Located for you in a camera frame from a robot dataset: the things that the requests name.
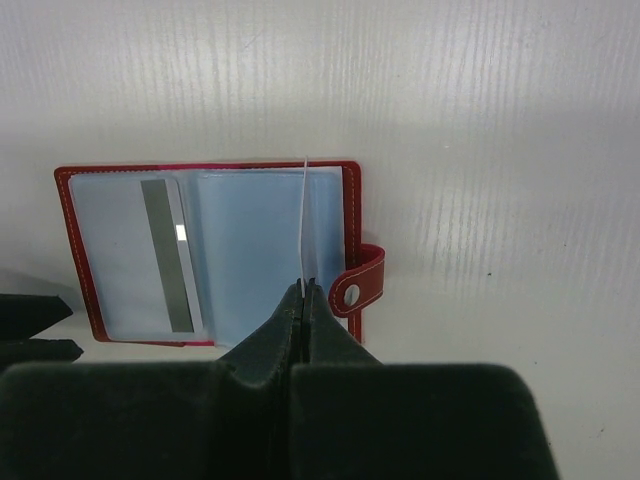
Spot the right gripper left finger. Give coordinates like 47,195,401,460
1,284,303,479

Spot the white magnetic stripe card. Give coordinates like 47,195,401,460
298,156,309,296

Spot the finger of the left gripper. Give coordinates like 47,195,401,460
0,339,84,373
0,294,73,342

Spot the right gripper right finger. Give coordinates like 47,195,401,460
289,284,559,479

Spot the white striped card front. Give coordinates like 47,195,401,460
70,173,208,342

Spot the red card holder wallet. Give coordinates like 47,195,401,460
54,159,385,347

